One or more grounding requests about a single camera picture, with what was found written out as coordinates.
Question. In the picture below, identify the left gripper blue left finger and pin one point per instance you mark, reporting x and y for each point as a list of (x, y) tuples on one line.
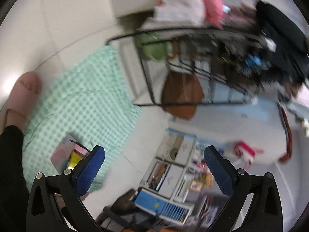
[(54, 203)]

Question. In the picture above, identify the green checkered cloth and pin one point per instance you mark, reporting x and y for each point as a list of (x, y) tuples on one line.
[(91, 103)]

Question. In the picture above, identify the grey drawer cabinet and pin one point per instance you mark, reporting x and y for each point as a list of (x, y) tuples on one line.
[(178, 167)]

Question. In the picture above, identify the green plastic basin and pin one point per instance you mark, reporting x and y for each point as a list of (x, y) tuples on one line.
[(152, 46)]

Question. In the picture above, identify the black metal rack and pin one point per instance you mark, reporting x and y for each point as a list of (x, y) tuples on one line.
[(233, 67)]

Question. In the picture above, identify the yellow tape roll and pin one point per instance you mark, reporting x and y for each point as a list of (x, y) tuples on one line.
[(74, 159)]

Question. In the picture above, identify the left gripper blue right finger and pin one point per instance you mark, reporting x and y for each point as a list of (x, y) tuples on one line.
[(265, 210)]

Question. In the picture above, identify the blue white air cooler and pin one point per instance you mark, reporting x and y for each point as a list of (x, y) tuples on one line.
[(163, 208)]

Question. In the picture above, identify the pink storage box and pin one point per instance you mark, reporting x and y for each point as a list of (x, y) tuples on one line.
[(60, 156)]

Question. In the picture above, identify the pink slipper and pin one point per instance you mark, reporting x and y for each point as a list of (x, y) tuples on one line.
[(22, 99)]

